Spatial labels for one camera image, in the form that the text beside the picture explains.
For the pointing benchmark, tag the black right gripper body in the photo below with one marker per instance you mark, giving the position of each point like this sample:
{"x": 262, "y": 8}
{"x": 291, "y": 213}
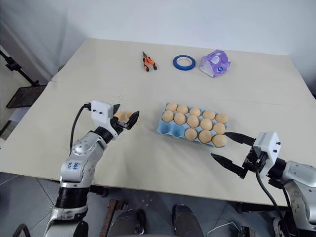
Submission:
{"x": 251, "y": 161}

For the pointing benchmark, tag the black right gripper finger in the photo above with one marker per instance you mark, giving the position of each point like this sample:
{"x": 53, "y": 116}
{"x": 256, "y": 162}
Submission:
{"x": 240, "y": 138}
{"x": 228, "y": 163}

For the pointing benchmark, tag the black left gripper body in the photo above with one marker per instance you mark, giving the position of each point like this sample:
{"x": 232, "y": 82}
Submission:
{"x": 119, "y": 124}

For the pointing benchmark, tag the tan egg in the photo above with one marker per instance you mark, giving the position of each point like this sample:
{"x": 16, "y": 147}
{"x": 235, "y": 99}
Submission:
{"x": 180, "y": 119}
{"x": 205, "y": 137}
{"x": 195, "y": 112}
{"x": 182, "y": 109}
{"x": 221, "y": 118}
{"x": 168, "y": 116}
{"x": 191, "y": 134}
{"x": 123, "y": 115}
{"x": 219, "y": 141}
{"x": 171, "y": 106}
{"x": 193, "y": 121}
{"x": 219, "y": 128}
{"x": 209, "y": 114}
{"x": 206, "y": 125}

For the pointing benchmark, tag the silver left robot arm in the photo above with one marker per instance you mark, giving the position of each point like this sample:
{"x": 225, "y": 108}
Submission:
{"x": 74, "y": 168}

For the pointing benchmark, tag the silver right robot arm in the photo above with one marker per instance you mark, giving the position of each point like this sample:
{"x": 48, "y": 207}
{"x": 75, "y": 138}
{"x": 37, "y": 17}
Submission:
{"x": 298, "y": 180}

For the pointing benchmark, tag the blue egg carton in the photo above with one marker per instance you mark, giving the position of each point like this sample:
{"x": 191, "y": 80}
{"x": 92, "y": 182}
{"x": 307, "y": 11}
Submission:
{"x": 170, "y": 129}

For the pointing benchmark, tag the blue tape roll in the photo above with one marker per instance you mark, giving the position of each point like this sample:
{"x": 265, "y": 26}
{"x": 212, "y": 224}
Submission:
{"x": 175, "y": 63}

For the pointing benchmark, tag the dark rounded shape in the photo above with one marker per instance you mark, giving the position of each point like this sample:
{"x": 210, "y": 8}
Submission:
{"x": 128, "y": 223}
{"x": 185, "y": 219}

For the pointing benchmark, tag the rusty metal bar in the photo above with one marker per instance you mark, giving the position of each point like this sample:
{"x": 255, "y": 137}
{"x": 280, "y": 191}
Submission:
{"x": 112, "y": 214}

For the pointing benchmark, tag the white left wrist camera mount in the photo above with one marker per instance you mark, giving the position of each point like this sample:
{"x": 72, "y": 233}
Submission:
{"x": 100, "y": 112}

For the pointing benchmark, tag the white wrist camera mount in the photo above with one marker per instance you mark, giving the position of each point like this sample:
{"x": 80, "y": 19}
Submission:
{"x": 267, "y": 145}
{"x": 100, "y": 112}

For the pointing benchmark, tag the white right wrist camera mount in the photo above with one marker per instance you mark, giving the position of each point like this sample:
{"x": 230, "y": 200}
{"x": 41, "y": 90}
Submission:
{"x": 267, "y": 145}

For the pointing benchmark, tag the black table leg bracket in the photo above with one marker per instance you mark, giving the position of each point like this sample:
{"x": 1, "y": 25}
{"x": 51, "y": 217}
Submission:
{"x": 98, "y": 190}

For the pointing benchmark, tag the black stand with base plate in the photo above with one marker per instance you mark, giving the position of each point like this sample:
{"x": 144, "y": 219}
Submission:
{"x": 24, "y": 95}

